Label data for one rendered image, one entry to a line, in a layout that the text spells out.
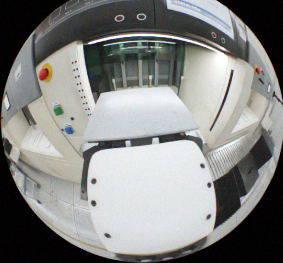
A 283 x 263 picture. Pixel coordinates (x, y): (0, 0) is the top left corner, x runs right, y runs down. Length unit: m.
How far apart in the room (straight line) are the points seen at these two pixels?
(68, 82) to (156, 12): 0.30
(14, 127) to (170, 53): 2.01
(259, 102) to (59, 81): 2.11
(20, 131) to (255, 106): 3.54
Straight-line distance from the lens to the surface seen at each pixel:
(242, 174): 0.80
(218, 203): 0.74
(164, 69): 1.25
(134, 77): 1.19
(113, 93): 0.16
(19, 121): 1.77
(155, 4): 0.30
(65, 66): 0.32
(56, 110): 0.39
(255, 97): 1.96
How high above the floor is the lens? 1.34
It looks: 42 degrees down
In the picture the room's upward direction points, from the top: 2 degrees counter-clockwise
